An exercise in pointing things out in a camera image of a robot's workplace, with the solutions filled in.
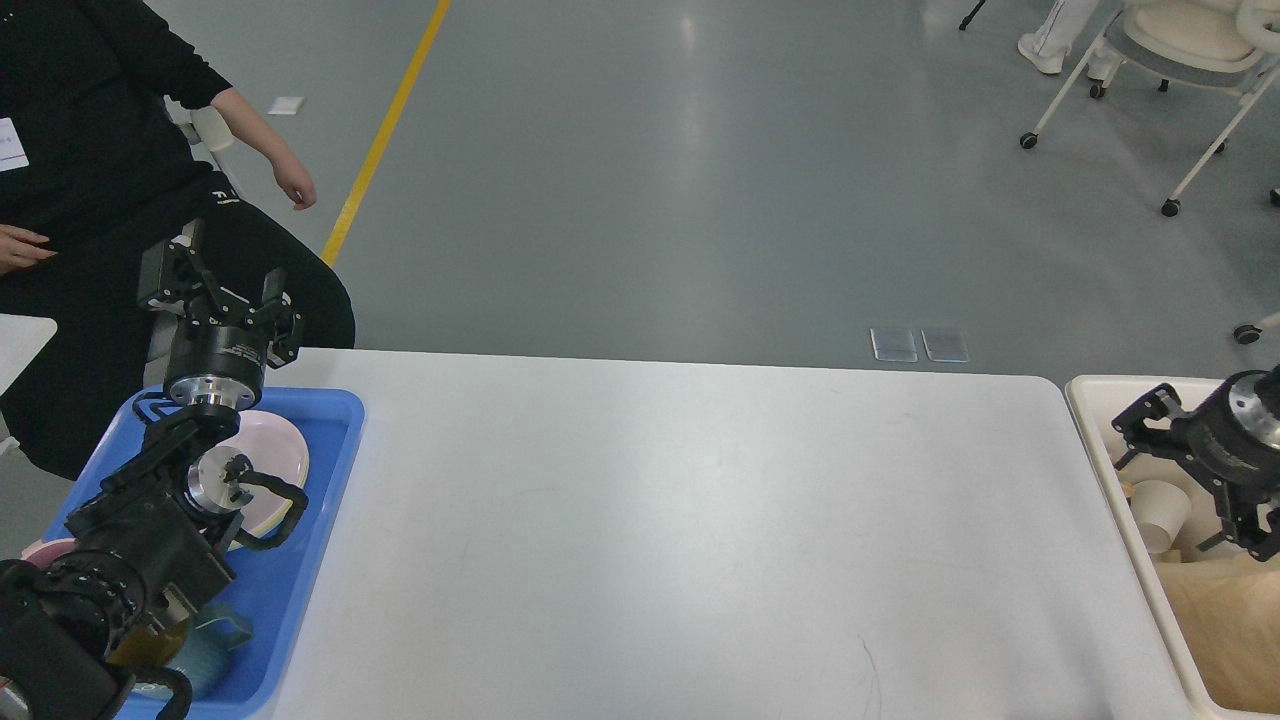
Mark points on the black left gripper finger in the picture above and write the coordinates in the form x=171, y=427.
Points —
x=276, y=322
x=175, y=279

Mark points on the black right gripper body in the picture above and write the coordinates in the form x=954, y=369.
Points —
x=1236, y=431

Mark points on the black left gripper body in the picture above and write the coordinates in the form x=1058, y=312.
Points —
x=216, y=364

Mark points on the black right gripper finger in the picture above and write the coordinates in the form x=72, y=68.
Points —
x=1237, y=505
x=1156, y=424

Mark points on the white paper cup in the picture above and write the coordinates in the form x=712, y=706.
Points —
x=1160, y=510

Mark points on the brown paper bag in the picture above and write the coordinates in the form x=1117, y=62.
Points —
x=1228, y=612

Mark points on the pink plate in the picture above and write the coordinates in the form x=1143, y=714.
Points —
x=274, y=446

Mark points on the pink mug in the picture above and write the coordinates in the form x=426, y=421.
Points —
x=42, y=554

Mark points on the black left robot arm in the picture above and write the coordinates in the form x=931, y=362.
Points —
x=56, y=645

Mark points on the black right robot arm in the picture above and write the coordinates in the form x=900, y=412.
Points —
x=1228, y=446

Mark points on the white plastic bin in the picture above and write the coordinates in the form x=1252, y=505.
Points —
x=1094, y=401

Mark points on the white chair leg caster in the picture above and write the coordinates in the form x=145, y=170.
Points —
x=1250, y=332

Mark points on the person in black clothes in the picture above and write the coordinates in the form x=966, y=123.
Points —
x=94, y=174

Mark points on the white table corner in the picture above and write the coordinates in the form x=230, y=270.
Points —
x=22, y=339

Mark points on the white paper scrap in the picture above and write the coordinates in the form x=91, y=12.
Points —
x=286, y=106

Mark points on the blue plastic tray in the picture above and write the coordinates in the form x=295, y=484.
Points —
x=290, y=560

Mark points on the right clear floor plate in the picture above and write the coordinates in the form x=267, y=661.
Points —
x=946, y=345

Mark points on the clear floor plate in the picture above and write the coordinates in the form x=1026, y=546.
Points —
x=893, y=345
x=946, y=345

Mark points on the teal mug yellow inside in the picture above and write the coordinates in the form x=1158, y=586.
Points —
x=200, y=647

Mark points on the left clear floor plate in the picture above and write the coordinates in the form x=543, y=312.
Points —
x=893, y=345

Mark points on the white office chair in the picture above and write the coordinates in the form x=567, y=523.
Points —
x=1228, y=46

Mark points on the person in white trousers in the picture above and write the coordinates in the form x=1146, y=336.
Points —
x=1047, y=47

